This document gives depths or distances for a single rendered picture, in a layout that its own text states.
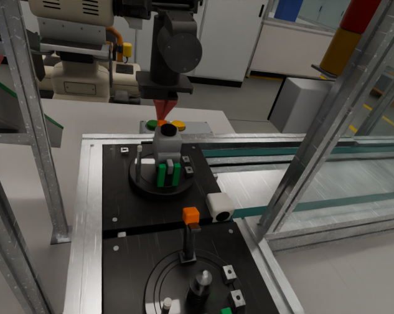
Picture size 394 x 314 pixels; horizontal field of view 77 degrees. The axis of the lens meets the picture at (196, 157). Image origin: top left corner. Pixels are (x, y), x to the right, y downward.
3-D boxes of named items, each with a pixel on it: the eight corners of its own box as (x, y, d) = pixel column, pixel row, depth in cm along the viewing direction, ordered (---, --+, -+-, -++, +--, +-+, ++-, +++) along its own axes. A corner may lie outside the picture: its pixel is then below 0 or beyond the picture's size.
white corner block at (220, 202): (202, 205, 51) (206, 192, 49) (222, 204, 53) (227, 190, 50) (210, 224, 48) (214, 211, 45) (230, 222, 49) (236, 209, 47)
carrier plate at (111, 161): (103, 151, 59) (102, 144, 58) (197, 149, 67) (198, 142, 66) (103, 238, 41) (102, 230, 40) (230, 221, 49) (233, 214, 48)
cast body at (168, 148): (152, 147, 51) (154, 118, 47) (172, 147, 53) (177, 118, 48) (158, 174, 45) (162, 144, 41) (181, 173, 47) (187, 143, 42)
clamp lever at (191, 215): (179, 252, 37) (182, 207, 35) (192, 250, 38) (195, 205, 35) (186, 269, 34) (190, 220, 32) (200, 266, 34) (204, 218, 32)
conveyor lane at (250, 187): (104, 178, 64) (102, 147, 58) (343, 164, 92) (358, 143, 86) (104, 290, 43) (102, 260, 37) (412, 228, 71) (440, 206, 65)
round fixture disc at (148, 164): (126, 157, 56) (126, 150, 55) (185, 155, 60) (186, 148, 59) (131, 204, 46) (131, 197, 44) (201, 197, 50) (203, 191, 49)
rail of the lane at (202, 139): (84, 164, 67) (81, 130, 60) (332, 154, 97) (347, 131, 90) (83, 178, 63) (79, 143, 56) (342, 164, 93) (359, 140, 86)
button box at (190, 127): (139, 137, 75) (139, 119, 71) (203, 136, 82) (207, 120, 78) (141, 151, 70) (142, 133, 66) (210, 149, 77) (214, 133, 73)
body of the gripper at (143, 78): (192, 97, 48) (200, 58, 43) (139, 95, 44) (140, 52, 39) (184, 83, 52) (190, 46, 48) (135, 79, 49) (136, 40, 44)
